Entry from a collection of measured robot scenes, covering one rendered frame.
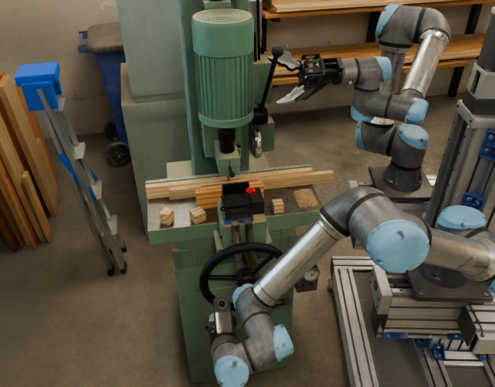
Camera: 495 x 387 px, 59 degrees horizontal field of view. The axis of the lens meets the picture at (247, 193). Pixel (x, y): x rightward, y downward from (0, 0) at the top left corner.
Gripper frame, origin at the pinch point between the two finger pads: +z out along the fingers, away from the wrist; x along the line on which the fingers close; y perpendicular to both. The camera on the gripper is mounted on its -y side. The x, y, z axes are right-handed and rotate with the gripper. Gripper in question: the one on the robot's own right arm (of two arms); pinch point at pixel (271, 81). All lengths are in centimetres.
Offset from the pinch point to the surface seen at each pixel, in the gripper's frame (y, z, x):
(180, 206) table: -36, 30, 24
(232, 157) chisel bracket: -23.3, 11.3, 12.9
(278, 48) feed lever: 9.6, -1.2, -4.2
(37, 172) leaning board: -153, 114, -42
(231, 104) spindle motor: -4.1, 11.9, 4.0
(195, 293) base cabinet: -55, 28, 52
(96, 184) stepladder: -115, 73, -16
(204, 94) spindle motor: -4.8, 19.3, -0.1
